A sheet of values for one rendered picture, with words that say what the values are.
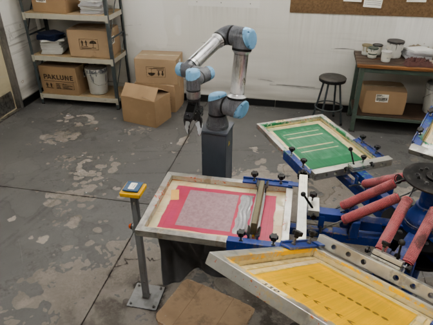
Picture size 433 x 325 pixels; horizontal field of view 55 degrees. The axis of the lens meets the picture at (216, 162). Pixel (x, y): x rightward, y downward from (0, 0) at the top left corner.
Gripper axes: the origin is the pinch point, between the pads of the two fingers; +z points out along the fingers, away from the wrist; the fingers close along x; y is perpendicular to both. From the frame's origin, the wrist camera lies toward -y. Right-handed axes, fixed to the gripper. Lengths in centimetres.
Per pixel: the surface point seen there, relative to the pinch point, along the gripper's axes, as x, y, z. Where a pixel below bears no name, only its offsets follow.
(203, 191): -3.7, 4.1, 40.7
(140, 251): 38, -6, 91
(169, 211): 8.5, -20.2, 40.7
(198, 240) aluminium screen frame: -16, -40, 38
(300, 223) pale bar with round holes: -64, -20, 32
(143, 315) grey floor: 34, -21, 136
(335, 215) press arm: -81, -8, 32
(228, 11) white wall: 81, 361, 7
